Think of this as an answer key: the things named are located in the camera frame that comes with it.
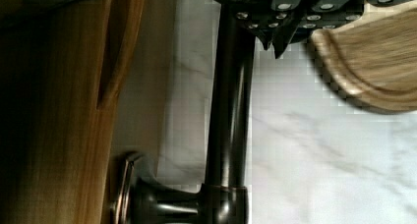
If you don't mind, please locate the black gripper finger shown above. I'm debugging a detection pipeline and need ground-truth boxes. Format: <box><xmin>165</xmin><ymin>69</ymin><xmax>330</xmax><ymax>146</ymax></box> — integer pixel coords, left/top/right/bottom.
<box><xmin>271</xmin><ymin>0</ymin><xmax>413</xmax><ymax>58</ymax></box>
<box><xmin>193</xmin><ymin>0</ymin><xmax>276</xmax><ymax>51</ymax></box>

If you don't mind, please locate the black drawer handle bar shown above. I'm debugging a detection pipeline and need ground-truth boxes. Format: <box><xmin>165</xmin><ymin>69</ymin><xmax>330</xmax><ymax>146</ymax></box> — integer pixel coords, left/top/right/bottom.
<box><xmin>110</xmin><ymin>5</ymin><xmax>255</xmax><ymax>224</ymax></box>

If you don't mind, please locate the wooden drawer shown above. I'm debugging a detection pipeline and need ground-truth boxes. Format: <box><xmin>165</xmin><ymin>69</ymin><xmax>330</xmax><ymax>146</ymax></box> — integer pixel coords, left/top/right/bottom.
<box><xmin>0</xmin><ymin>0</ymin><xmax>180</xmax><ymax>224</ymax></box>

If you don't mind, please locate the wooden serving tray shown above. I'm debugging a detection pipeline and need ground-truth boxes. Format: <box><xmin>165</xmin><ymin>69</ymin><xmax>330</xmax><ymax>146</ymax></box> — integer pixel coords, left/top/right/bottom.
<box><xmin>310</xmin><ymin>1</ymin><xmax>417</xmax><ymax>113</ymax></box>

